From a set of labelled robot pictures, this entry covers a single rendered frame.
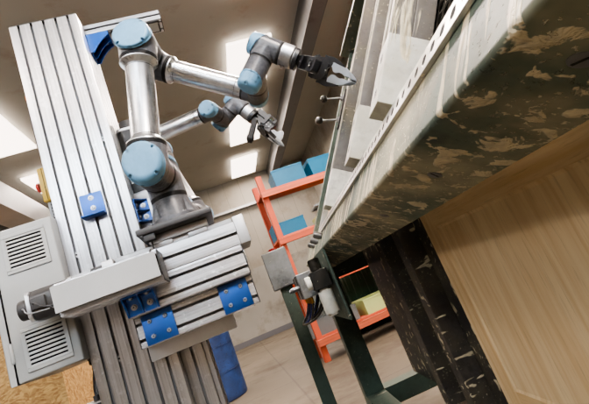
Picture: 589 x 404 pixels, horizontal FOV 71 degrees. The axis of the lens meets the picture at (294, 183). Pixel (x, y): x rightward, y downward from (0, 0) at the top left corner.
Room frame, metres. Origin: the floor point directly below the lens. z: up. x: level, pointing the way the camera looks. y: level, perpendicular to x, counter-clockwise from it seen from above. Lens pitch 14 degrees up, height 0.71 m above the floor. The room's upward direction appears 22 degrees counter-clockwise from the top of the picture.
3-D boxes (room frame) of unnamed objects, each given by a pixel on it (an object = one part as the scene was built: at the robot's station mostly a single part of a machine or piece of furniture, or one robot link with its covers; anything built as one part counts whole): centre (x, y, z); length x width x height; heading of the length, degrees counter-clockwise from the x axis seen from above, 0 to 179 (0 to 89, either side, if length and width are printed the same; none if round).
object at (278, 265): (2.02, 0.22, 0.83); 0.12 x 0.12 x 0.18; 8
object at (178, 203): (1.27, 0.39, 1.09); 0.15 x 0.15 x 0.10
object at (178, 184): (1.26, 0.39, 1.20); 0.13 x 0.12 x 0.14; 5
